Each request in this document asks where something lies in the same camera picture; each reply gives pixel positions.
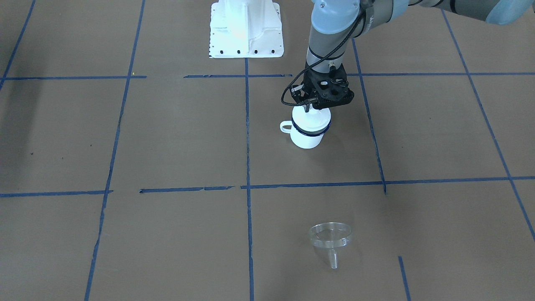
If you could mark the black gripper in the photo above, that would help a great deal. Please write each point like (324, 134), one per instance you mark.
(308, 86)

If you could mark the white enamel mug blue rim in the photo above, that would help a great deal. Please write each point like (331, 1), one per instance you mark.
(302, 135)

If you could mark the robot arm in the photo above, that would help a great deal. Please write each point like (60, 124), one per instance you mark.
(335, 22)

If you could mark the white ceramic lid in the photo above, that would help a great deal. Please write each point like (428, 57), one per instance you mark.
(313, 118)

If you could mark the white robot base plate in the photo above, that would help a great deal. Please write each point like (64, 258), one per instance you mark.
(245, 29)

